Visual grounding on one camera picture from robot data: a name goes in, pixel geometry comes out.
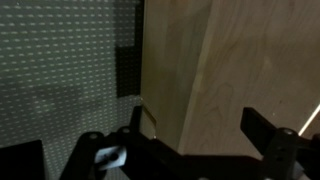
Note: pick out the wooden drawer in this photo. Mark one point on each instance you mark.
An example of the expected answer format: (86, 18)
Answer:
(204, 61)

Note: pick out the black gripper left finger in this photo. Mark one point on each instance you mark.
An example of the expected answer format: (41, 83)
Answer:
(135, 120)

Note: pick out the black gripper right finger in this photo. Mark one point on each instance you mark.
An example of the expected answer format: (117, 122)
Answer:
(258, 130)

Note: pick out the black box on floor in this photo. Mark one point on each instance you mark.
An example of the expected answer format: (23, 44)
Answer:
(22, 162)

